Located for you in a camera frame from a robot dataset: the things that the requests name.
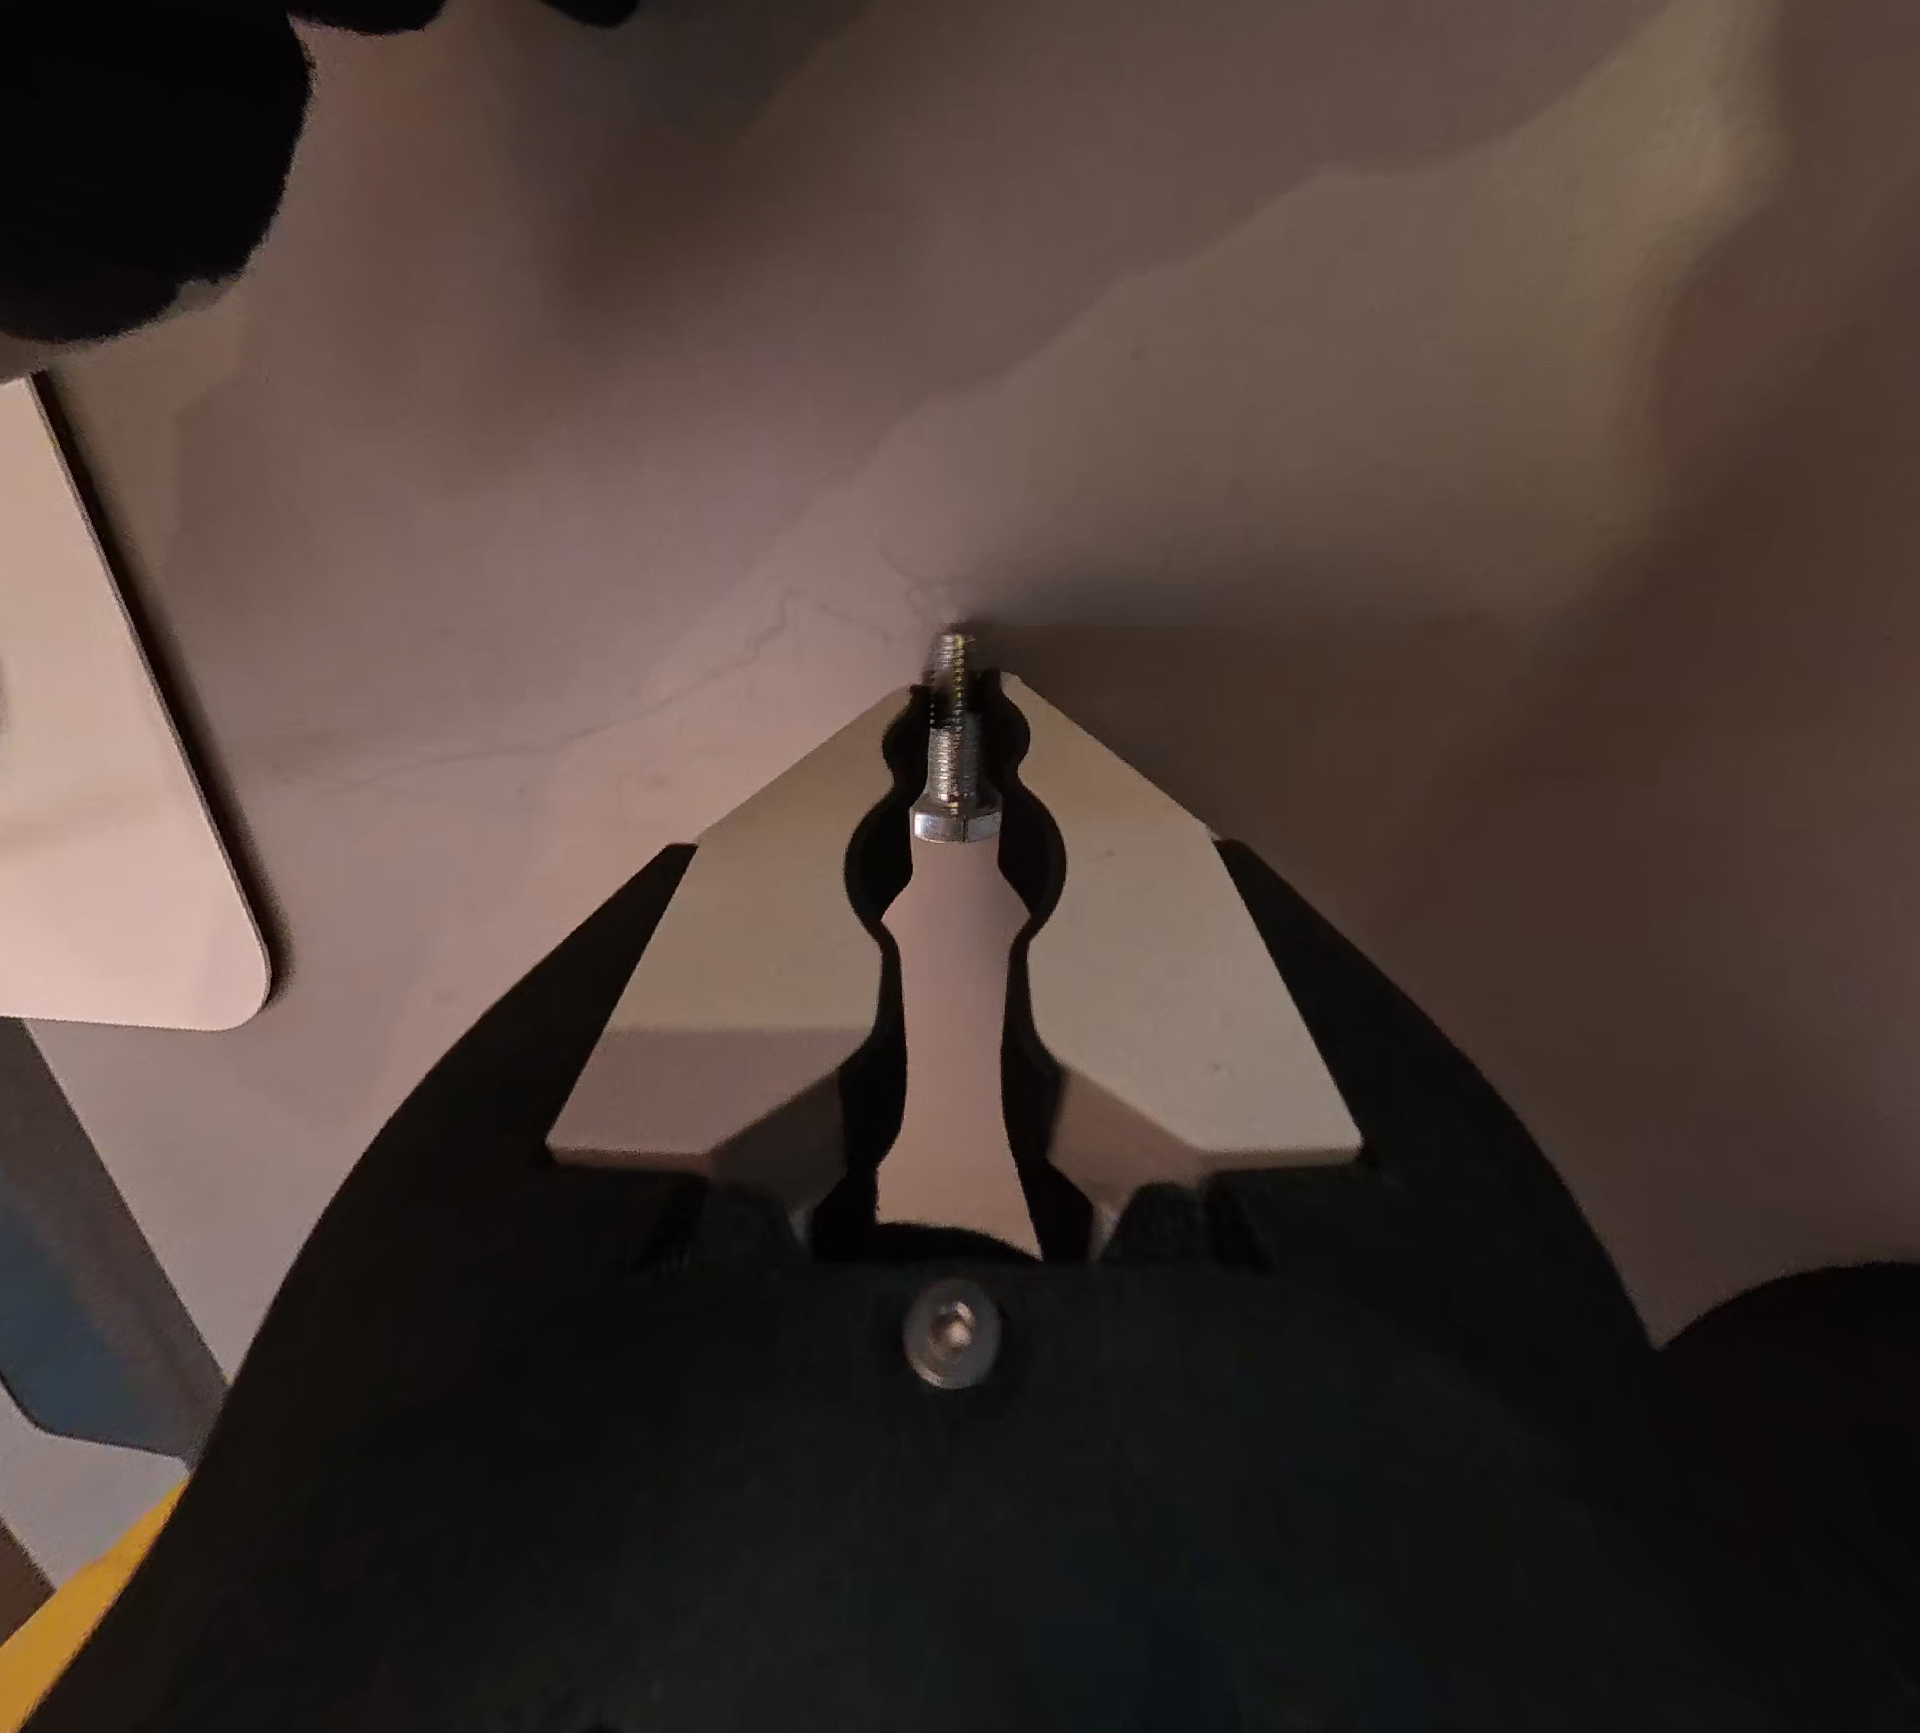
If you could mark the yellow plastic bin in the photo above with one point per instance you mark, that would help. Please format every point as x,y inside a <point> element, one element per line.
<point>61,1644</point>

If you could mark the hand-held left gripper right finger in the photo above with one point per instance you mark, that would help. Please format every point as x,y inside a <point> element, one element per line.
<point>1154,968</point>

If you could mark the silver hex bolt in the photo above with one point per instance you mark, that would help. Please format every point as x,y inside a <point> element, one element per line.
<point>954,772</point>

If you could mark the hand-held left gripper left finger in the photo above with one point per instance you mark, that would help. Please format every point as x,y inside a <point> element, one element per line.
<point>751,952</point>

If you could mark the white stand with wooden board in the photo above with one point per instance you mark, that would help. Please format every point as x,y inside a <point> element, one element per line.
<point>105,788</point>

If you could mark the black dimpled wrist rest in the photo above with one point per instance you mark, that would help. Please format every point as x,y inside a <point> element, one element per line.
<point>1830,1433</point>

